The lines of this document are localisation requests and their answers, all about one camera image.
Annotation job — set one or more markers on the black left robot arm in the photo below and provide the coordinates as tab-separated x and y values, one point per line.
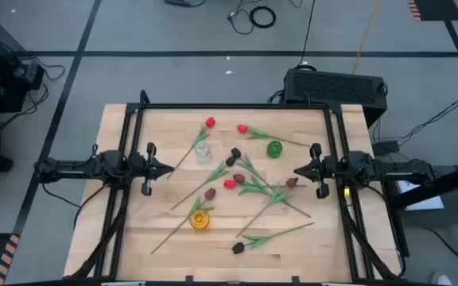
74	167

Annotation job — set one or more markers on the black power adapter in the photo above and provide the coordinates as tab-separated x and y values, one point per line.
386	148

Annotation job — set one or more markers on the white paper sheet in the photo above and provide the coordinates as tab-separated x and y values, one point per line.
420	198

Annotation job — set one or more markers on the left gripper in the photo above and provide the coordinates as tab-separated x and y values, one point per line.
149	175

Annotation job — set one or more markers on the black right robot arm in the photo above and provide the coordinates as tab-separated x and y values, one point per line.
392	172

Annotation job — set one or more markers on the black artificial tulip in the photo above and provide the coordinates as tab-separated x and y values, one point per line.
230	161
238	248
235	152

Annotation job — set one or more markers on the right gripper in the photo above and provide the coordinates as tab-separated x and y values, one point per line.
324	168

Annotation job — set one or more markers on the green glass vase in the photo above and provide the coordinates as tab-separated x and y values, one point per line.
274	149

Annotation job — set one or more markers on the black power strip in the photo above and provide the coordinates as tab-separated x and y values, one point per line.
177	3

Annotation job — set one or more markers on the black aluminium table frame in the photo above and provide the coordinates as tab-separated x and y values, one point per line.
233	106

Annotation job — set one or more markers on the black computer case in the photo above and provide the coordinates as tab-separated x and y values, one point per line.
332	87

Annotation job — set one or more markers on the yellow glass vase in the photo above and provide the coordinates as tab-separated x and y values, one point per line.
199	219

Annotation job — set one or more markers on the red artificial tulip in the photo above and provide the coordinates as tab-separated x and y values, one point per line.
210	122
229	184
242	128

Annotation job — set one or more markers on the black metal stand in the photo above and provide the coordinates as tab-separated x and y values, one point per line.
451	180

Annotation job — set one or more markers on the clear glass vase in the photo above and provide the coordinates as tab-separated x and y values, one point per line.
203	155

